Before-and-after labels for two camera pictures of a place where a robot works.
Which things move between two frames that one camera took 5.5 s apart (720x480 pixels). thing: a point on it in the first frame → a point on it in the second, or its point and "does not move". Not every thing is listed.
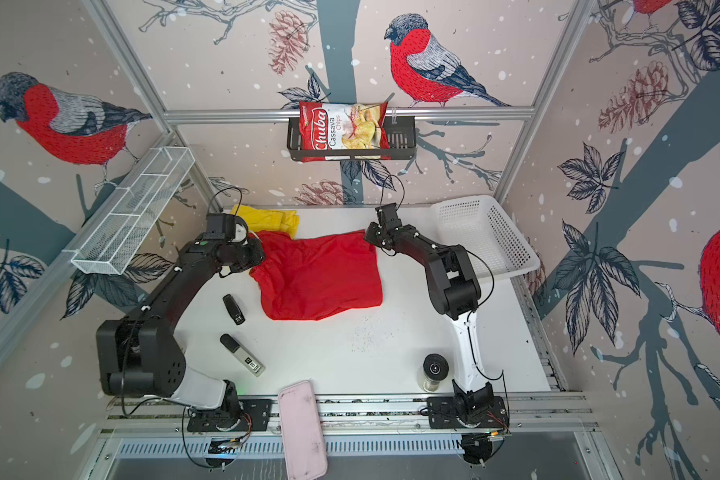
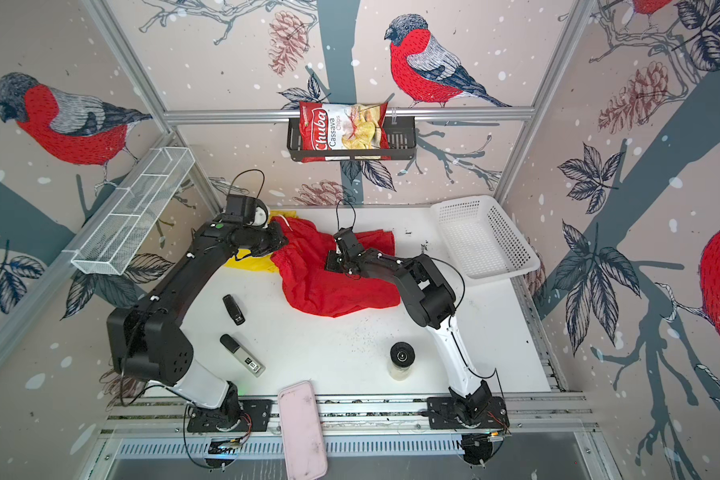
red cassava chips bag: [341, 126] does not move
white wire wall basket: [108, 241] does not move
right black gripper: [369, 235] → [329, 261]
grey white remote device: [243, 355] does not move
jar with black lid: [435, 367] → [402, 356]
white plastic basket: [479, 225] does not move
